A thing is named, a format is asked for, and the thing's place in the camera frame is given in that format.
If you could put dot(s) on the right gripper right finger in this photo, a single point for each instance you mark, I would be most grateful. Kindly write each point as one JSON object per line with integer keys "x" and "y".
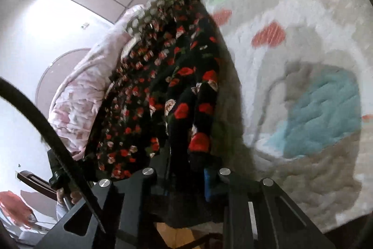
{"x": 214, "y": 185}

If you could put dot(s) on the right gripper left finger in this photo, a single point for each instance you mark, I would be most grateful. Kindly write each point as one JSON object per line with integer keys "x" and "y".
{"x": 160, "y": 165}

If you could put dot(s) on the pink floral comforter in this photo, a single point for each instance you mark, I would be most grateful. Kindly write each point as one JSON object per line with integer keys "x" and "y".
{"x": 79, "y": 97}

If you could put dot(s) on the red cloth on floor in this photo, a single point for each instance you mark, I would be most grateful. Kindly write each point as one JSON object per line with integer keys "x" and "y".
{"x": 14, "y": 208}

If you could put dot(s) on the black red floral garment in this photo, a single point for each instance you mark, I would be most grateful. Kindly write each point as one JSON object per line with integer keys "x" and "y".
{"x": 176, "y": 88}

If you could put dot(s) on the quilted heart patchwork bedspread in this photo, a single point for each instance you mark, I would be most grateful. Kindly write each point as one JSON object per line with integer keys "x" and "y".
{"x": 295, "y": 100}

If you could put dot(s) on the white wall switch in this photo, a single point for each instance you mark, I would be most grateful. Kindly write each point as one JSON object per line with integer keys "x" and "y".
{"x": 85, "y": 25}

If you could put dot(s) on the person's hand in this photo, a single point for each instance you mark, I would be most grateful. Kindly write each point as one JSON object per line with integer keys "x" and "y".
{"x": 73, "y": 197}

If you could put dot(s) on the pink headboard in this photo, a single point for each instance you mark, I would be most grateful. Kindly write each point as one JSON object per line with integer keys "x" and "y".
{"x": 54, "y": 76}

